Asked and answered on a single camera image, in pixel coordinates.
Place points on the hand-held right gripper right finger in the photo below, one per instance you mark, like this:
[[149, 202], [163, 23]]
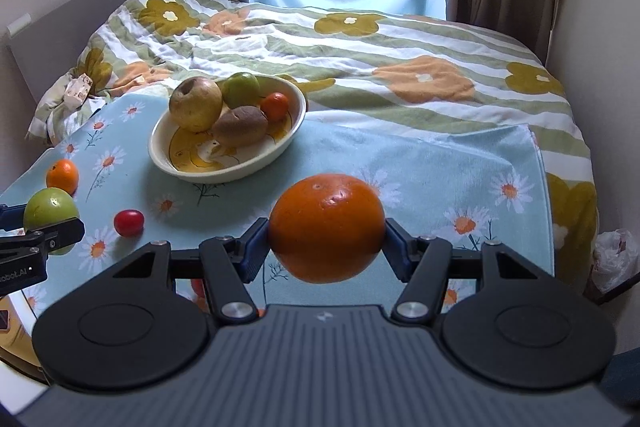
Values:
[[397, 252]]

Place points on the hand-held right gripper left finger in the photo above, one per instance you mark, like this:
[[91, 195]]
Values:
[[255, 252]]

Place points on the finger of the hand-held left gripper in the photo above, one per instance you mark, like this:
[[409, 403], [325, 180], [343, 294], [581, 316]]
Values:
[[55, 233], [12, 217]]

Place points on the small yellow-green apple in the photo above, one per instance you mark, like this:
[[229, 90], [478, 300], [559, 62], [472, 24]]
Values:
[[47, 208]]

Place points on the large orange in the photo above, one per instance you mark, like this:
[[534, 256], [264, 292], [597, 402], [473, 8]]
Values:
[[325, 227]]

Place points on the cream ceramic bowl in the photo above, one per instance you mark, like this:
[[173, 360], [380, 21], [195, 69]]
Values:
[[200, 159]]

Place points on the brown kiwi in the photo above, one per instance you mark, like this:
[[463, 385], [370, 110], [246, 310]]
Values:
[[240, 126]]

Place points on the small tangerine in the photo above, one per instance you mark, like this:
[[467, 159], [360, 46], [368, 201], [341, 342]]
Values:
[[62, 176], [275, 107]]

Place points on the yellowish wrinkled apple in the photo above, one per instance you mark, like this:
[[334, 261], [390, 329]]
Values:
[[195, 104]]

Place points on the large green apple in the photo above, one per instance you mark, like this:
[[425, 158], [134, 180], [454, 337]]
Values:
[[241, 88]]

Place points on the red cherry tomato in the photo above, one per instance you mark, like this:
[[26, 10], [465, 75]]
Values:
[[198, 289], [129, 223]]

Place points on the blue daisy print tablecloth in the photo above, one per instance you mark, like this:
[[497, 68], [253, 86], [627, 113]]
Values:
[[450, 167]]

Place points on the white packet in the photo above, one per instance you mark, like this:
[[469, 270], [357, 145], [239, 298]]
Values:
[[77, 91]]

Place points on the striped floral blanket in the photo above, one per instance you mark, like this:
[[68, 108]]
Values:
[[400, 47]]

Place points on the grey headboard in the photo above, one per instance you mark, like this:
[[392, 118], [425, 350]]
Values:
[[60, 17]]

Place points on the white plastic bag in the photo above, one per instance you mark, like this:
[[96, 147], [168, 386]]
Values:
[[615, 257]]

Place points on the dark blue fabric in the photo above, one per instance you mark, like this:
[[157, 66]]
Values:
[[625, 377]]

